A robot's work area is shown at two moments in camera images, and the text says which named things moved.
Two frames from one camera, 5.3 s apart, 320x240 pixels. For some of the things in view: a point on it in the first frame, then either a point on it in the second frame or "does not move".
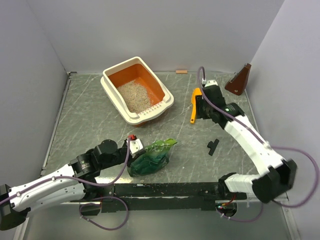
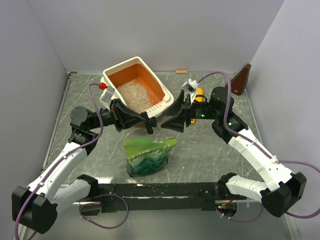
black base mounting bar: [168, 196] does not move
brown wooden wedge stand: [237, 83] does not move
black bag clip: [213, 146] -> [150, 123]
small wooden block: [181, 71] does not move
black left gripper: [131, 159] -> [122, 117]
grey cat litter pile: [136, 96] does not move
